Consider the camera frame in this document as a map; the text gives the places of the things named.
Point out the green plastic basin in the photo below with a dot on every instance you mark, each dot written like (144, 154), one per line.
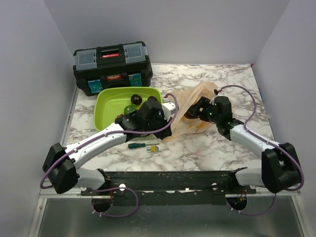
(111, 102)

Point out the green handled screwdriver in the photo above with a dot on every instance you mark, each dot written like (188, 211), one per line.
(139, 145)

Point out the small yellow metal connector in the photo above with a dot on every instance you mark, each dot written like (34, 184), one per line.
(152, 149)

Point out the red fake grape bunch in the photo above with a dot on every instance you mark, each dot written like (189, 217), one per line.
(119, 118)

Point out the black plastic toolbox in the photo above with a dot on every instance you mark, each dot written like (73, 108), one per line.
(121, 65)

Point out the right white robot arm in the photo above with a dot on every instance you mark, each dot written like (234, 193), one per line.
(279, 162)

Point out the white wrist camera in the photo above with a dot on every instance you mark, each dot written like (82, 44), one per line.
(217, 91)
(169, 108)

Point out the dark red fake fruit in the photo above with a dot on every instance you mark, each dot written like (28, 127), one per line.
(189, 116)

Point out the black metal base rail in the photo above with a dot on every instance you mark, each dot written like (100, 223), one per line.
(170, 188)

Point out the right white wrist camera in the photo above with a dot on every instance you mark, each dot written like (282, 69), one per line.
(217, 91)

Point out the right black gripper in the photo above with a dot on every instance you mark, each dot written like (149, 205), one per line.
(204, 102)

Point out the translucent orange plastic bag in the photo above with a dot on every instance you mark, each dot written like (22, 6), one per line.
(186, 98)

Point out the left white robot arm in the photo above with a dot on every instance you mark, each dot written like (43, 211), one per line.
(63, 166)

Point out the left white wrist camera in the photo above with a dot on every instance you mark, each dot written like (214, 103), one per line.
(169, 108)

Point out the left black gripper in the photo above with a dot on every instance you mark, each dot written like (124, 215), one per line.
(167, 132)

